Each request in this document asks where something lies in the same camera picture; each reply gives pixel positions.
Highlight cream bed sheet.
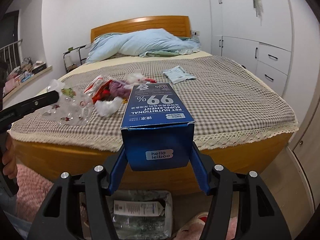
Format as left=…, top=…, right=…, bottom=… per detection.
left=59, top=50, right=213, bottom=75

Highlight wooden bed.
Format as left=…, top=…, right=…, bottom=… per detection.
left=11, top=15, right=293, bottom=197

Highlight white window railing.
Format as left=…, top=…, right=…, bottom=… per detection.
left=0, top=39, right=23, bottom=73

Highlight crumpled clear plastic bag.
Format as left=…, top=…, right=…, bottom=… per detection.
left=125, top=71, right=148, bottom=84

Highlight pile of boxes and bags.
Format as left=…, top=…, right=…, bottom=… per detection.
left=5, top=57, right=48, bottom=90

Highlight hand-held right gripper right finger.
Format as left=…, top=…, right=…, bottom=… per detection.
left=190, top=142, right=293, bottom=240

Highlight black metal side table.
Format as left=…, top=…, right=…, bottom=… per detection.
left=62, top=45, right=92, bottom=72

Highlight purple towel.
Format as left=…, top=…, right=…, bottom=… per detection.
left=107, top=80, right=133, bottom=98

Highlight blue cardboard box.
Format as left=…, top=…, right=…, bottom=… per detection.
left=120, top=82, right=196, bottom=172

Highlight white wardrobe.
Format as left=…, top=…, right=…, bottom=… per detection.
left=207, top=0, right=294, bottom=98

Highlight person's plaid garment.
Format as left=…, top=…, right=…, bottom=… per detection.
left=0, top=187, right=33, bottom=240

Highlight red white noodle packet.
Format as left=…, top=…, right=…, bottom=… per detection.
left=84, top=76, right=112, bottom=100

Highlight clear bottle colourful label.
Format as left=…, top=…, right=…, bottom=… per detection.
left=41, top=79, right=94, bottom=127

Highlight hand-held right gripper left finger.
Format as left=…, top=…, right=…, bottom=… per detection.
left=26, top=144, right=129, bottom=240

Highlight white slipper red insole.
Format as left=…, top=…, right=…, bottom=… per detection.
left=180, top=211, right=209, bottom=238

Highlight white plastic bag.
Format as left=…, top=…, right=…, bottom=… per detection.
left=96, top=96, right=123, bottom=117

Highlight light blue duvet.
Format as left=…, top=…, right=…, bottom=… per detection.
left=86, top=29, right=185, bottom=64

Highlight black box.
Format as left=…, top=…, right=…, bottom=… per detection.
left=32, top=61, right=47, bottom=74

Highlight floral waste bin with liner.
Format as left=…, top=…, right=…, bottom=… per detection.
left=80, top=190, right=174, bottom=240

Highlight pale hanging bag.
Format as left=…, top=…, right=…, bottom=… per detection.
left=249, top=0, right=264, bottom=25

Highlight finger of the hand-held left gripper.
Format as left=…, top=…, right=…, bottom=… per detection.
left=0, top=90, right=60, bottom=130

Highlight pink fluffy rug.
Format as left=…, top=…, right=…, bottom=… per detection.
left=15, top=166, right=55, bottom=215

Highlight person's left hand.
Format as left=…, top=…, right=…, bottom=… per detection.
left=3, top=132, right=18, bottom=180

